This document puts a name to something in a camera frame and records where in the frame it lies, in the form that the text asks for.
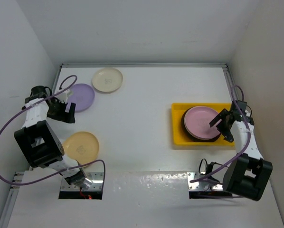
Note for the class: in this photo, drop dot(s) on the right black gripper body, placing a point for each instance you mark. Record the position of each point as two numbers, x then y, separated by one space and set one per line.
222 128

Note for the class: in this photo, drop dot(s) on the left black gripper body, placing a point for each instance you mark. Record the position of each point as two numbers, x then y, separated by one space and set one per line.
57 110

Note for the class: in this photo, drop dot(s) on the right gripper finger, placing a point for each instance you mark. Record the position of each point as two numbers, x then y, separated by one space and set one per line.
218 118
228 137

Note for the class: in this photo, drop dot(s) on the pink plastic plate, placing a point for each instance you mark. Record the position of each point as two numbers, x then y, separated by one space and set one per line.
196 122

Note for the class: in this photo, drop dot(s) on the orange plastic plate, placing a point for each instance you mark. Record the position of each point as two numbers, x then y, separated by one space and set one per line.
82 147

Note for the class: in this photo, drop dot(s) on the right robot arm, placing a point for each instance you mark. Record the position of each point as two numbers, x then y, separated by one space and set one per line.
248 174

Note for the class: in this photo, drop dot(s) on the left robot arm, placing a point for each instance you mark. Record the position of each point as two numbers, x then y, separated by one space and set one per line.
38 142

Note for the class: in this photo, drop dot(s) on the yellow plastic bin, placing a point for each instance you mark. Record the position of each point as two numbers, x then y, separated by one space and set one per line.
179 139

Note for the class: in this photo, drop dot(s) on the far purple plastic plate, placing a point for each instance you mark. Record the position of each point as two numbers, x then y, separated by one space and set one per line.
82 96

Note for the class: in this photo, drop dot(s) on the cream plastic plate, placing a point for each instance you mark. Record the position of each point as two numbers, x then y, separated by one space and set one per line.
107 80

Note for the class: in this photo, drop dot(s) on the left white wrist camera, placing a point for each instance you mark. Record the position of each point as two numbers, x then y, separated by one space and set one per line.
64 96

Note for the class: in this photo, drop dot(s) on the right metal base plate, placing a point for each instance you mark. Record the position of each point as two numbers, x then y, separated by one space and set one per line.
202 185

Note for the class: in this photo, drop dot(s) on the metal base plate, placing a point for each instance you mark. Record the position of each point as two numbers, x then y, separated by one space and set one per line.
94 183
202 185

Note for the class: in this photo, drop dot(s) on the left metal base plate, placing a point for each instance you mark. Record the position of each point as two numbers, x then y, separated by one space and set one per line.
94 183

